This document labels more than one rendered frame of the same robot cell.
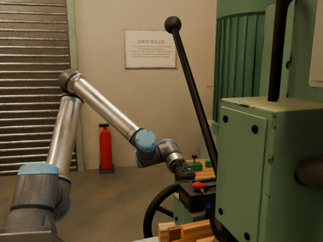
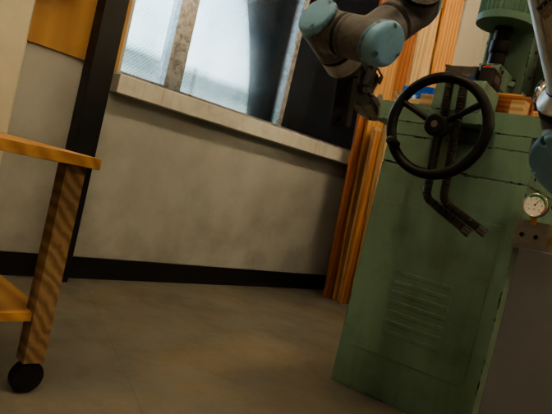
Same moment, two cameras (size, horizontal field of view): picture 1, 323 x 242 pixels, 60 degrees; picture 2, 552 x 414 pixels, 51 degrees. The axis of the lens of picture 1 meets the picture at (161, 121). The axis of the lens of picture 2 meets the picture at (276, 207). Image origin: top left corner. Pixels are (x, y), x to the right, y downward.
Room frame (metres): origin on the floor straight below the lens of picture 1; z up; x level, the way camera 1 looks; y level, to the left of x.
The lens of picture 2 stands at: (2.05, 0.97, 0.56)
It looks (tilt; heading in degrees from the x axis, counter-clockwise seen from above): 2 degrees down; 235
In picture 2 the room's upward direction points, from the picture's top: 13 degrees clockwise
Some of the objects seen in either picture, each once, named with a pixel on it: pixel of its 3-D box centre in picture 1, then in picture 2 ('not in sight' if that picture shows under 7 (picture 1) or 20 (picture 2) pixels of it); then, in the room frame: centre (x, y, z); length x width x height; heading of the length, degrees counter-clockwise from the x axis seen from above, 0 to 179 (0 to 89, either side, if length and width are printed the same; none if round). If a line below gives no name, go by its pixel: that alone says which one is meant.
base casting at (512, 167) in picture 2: not in sight; (481, 172); (0.42, -0.23, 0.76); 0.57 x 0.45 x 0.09; 19
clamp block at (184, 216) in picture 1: (204, 214); (465, 101); (0.72, -0.12, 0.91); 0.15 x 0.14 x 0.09; 109
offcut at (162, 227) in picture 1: (167, 233); (518, 108); (0.62, -0.01, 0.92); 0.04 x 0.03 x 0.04; 99
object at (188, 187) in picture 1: (203, 190); (472, 75); (0.72, -0.12, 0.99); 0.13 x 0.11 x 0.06; 109
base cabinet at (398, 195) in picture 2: not in sight; (452, 289); (0.43, -0.23, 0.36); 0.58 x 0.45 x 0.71; 19
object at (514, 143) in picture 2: not in sight; (469, 142); (0.60, -0.17, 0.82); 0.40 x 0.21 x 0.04; 109
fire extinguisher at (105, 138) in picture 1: (105, 147); not in sight; (3.28, 0.68, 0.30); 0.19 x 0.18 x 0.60; 11
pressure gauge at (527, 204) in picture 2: not in sight; (535, 209); (0.65, 0.13, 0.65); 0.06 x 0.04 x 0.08; 109
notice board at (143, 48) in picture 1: (150, 49); not in sight; (3.48, 0.13, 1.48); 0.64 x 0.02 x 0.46; 101
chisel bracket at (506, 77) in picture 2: not in sight; (494, 83); (0.52, -0.19, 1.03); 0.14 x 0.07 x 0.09; 19
